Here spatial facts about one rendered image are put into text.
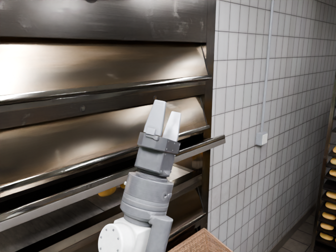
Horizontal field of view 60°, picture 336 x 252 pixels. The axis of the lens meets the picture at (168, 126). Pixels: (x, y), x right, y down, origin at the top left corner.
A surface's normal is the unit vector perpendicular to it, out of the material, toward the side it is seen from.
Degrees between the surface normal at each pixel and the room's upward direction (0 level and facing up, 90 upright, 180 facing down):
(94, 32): 90
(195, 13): 90
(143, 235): 88
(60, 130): 70
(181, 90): 90
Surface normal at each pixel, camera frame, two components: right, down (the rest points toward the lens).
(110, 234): -0.63, -0.22
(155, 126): -0.29, -0.15
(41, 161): 0.67, -0.17
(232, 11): 0.72, 0.18
